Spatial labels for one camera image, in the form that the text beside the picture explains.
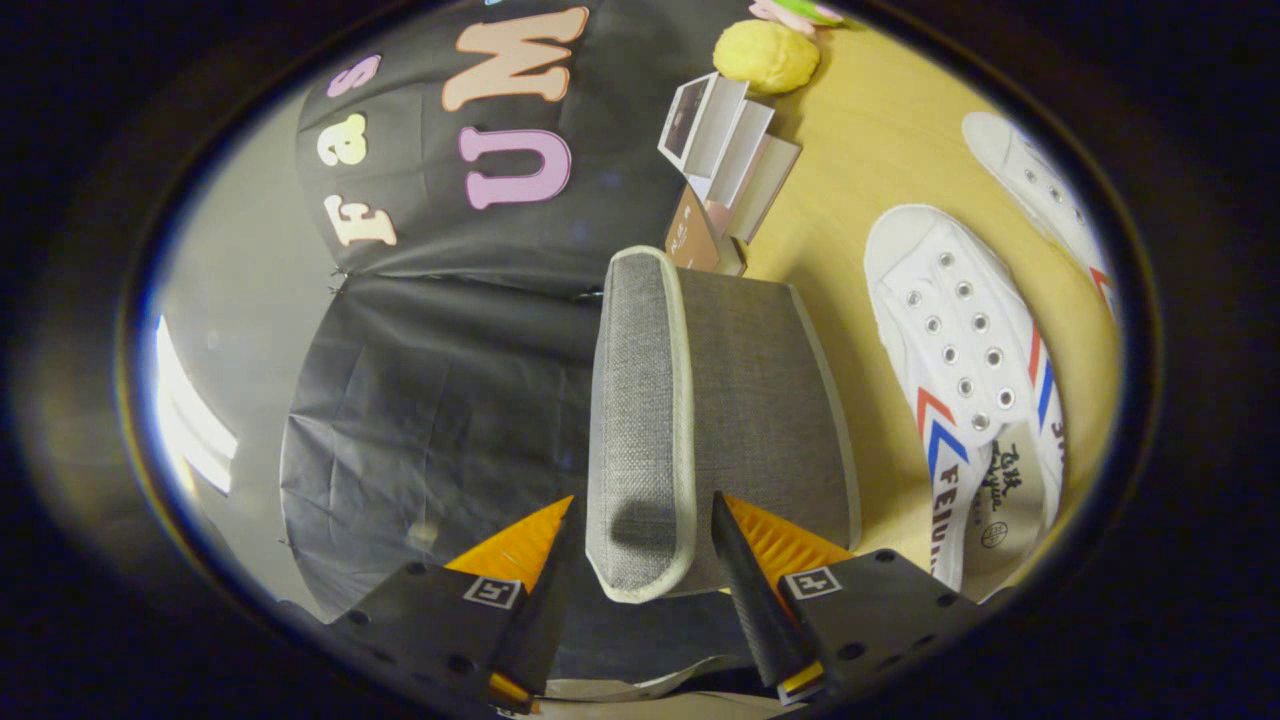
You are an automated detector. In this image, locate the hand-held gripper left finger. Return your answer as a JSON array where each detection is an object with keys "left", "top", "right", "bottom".
[{"left": 320, "top": 494, "right": 583, "bottom": 716}]

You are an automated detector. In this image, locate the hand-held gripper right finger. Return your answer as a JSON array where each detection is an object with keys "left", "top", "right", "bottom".
[{"left": 708, "top": 490, "right": 989, "bottom": 706}]

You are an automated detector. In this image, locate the white striped canvas shoe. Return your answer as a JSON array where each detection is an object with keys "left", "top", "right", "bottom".
[
  {"left": 863, "top": 205, "right": 1066, "bottom": 593},
  {"left": 962, "top": 110, "right": 1121, "bottom": 321}
]

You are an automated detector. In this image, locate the brown cover book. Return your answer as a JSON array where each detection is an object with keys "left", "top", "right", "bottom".
[{"left": 665, "top": 183, "right": 749, "bottom": 276}]

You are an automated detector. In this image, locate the ceiling light panel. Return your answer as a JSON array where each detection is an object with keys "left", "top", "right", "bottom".
[{"left": 153, "top": 318, "right": 239, "bottom": 497}]

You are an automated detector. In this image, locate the pale pink cover book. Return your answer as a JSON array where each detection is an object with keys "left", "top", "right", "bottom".
[{"left": 725, "top": 135, "right": 803, "bottom": 246}]

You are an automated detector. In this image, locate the white paperback book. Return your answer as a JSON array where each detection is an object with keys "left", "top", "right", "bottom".
[{"left": 705, "top": 100, "right": 776, "bottom": 211}]

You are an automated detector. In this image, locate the white portrait cover book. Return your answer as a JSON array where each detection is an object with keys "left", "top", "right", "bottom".
[{"left": 657, "top": 72, "right": 749, "bottom": 181}]

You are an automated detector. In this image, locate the yellow plush bun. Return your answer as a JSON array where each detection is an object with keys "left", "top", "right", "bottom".
[{"left": 712, "top": 20, "right": 821, "bottom": 96}]

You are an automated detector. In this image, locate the pink and green plush toy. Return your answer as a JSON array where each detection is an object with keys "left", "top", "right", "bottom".
[{"left": 748, "top": 0, "right": 846, "bottom": 36}]

